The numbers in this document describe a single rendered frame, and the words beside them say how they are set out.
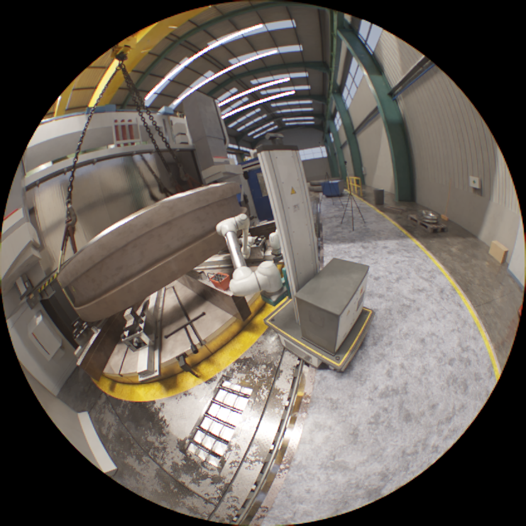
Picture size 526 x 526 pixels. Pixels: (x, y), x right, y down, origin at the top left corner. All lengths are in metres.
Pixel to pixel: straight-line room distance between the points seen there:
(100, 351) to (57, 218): 3.15
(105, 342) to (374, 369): 3.40
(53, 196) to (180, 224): 3.85
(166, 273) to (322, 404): 2.06
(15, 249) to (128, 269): 1.90
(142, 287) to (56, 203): 3.59
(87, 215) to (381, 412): 5.82
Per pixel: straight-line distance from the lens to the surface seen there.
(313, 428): 1.54
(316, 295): 1.05
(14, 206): 3.55
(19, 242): 2.89
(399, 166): 9.24
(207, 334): 1.86
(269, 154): 1.00
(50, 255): 4.65
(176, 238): 2.10
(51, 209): 4.88
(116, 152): 5.55
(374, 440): 1.63
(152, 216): 1.91
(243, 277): 1.18
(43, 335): 4.55
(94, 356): 2.86
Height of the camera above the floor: 1.54
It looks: 27 degrees down
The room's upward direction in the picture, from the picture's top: 16 degrees counter-clockwise
